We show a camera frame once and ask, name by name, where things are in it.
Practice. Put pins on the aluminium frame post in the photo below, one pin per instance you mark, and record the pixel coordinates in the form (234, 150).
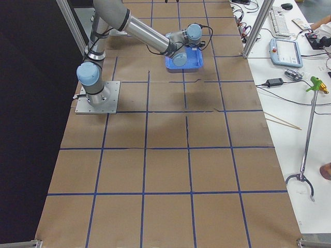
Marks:
(74, 24)

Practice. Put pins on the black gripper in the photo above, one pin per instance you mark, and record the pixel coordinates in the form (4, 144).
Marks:
(192, 45)

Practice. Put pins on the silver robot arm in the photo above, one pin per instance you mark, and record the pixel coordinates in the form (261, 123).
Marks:
(141, 59)

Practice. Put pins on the metal reacher grabber tool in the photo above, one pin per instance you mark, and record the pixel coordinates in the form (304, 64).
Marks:
(317, 86)

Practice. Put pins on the black power adapter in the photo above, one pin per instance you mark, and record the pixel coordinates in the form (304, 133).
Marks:
(274, 82)

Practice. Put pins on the white keyboard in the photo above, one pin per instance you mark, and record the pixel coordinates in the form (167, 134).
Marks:
(278, 21)

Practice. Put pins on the blue plastic tray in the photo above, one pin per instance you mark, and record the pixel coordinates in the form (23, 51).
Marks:
(189, 61)

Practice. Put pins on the teach pendant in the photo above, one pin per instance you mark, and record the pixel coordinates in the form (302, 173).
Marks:
(285, 53)

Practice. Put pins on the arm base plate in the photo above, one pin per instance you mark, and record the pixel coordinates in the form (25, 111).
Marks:
(114, 32)
(102, 103)

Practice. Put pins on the wooden chopsticks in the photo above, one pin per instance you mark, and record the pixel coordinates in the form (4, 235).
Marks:
(280, 121)

